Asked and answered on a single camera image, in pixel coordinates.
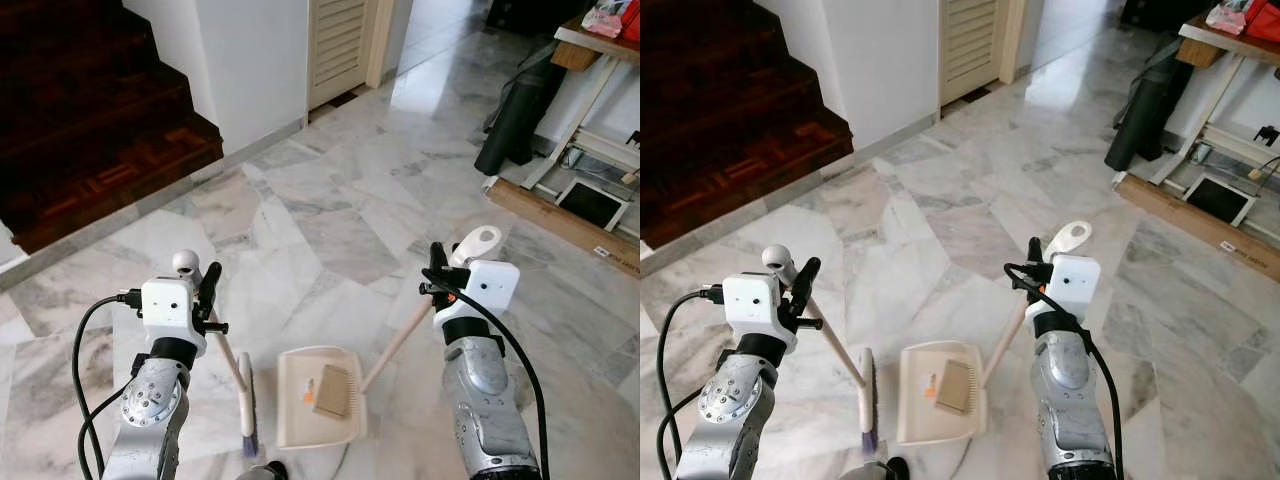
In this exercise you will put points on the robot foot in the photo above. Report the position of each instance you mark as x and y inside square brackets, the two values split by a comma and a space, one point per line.
[875, 470]
[265, 472]

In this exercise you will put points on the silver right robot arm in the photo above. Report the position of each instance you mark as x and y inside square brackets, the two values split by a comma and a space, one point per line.
[485, 400]
[1070, 400]

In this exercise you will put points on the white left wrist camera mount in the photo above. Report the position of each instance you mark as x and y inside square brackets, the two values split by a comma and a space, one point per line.
[750, 305]
[165, 310]

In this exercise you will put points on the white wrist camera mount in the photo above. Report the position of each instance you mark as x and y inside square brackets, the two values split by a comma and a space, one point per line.
[750, 305]
[1078, 285]
[165, 310]
[495, 285]

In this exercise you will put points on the brown cardboard piece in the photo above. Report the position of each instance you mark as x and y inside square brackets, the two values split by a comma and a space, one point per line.
[955, 388]
[331, 392]

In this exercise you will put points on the long wooden plank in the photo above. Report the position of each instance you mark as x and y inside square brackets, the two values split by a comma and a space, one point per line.
[1160, 205]
[530, 205]

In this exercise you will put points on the white frame wooden top desk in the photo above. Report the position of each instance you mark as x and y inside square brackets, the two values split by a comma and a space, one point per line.
[590, 45]
[1215, 40]

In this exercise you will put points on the dark wooden staircase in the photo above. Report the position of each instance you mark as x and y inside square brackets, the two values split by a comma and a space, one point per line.
[720, 120]
[90, 120]

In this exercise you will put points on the cream louvred door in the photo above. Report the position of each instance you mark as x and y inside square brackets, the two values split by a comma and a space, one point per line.
[340, 50]
[970, 45]

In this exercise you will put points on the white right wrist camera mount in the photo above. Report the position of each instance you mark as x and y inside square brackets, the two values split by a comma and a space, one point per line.
[1078, 285]
[495, 285]

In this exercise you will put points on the red item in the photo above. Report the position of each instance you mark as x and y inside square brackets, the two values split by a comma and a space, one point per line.
[632, 20]
[1265, 20]

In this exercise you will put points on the black furniture piece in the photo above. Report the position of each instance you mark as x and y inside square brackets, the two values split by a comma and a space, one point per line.
[1160, 10]
[530, 15]

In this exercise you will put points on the pink plastic bag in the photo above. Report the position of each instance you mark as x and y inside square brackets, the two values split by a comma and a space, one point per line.
[1228, 18]
[603, 20]

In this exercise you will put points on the long black bag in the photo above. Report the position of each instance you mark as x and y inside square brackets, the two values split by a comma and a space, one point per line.
[1145, 110]
[515, 115]

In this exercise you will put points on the white framed black tablet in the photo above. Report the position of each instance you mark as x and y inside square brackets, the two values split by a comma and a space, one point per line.
[1220, 198]
[592, 203]

